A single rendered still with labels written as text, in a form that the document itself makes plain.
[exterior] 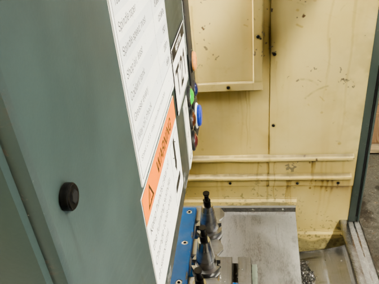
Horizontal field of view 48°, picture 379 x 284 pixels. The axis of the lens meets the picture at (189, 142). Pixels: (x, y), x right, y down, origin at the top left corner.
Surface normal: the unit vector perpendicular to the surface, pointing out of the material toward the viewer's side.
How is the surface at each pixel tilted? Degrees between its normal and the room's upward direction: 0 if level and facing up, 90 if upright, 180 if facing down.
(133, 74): 90
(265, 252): 24
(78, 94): 90
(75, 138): 90
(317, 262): 8
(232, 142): 90
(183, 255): 0
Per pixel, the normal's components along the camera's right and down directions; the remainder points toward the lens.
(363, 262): -0.09, -0.84
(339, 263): -0.38, -0.80
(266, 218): -0.12, -0.55
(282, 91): -0.08, 0.52
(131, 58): 0.99, -0.02
